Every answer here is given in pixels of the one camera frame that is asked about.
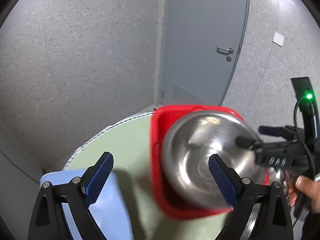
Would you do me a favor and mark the light blue plate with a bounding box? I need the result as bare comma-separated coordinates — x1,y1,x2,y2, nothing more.
40,169,134,240

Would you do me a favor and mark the large steel bowl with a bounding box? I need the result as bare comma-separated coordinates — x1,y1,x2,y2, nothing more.
161,110,267,210

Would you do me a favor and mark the medium steel bowl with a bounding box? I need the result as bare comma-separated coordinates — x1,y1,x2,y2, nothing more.
240,203,261,240

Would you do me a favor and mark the right hand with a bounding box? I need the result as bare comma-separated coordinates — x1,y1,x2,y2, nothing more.
288,176,320,214

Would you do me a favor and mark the red plastic basin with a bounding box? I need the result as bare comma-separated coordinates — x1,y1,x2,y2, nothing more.
150,105,269,219

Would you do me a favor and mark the grey door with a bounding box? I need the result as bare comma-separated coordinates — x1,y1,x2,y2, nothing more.
162,0,249,105

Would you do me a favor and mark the black cable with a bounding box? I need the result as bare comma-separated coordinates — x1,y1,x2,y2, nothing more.
293,97,317,181

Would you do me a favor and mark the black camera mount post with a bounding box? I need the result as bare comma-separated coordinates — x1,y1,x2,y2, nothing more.
291,77,319,142

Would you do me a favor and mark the door handle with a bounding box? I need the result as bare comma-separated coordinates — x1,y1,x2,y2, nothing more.
217,47,234,55

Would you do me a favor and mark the white wall switch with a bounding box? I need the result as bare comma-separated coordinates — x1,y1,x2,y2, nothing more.
272,31,285,47

